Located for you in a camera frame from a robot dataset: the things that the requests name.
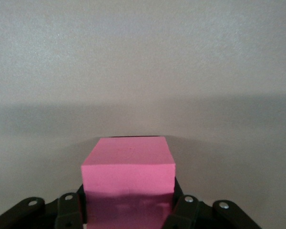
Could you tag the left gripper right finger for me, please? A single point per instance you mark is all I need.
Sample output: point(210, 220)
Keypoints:
point(188, 214)

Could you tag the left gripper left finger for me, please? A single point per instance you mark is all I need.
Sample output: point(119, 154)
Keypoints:
point(66, 212)

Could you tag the magenta red foam block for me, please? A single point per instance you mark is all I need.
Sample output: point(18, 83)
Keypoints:
point(128, 164)

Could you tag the table cover mat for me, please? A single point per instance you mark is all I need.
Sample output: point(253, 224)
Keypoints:
point(143, 59)

